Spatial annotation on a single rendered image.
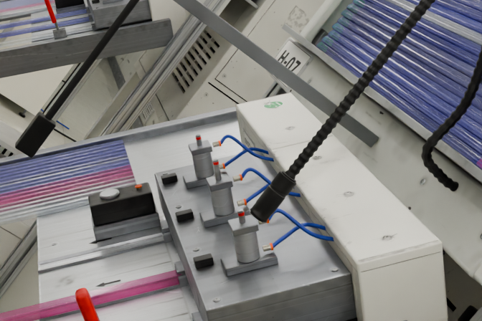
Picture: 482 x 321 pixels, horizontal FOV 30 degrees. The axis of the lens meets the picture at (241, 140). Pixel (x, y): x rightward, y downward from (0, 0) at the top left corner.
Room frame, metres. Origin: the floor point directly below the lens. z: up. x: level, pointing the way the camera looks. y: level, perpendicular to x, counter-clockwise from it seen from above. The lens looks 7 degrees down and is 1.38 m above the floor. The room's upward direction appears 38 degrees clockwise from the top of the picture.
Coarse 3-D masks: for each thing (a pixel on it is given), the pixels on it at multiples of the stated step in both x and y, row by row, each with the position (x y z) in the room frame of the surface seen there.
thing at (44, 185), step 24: (120, 144) 1.33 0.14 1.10; (0, 168) 1.29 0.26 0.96; (24, 168) 1.28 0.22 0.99; (48, 168) 1.27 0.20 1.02; (72, 168) 1.25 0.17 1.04; (96, 168) 1.24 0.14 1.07; (120, 168) 1.23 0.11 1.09; (0, 192) 1.20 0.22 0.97; (24, 192) 1.19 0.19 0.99; (48, 192) 1.18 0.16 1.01; (72, 192) 1.17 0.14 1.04; (96, 192) 1.16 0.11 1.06; (0, 216) 1.12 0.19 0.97; (24, 216) 1.13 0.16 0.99
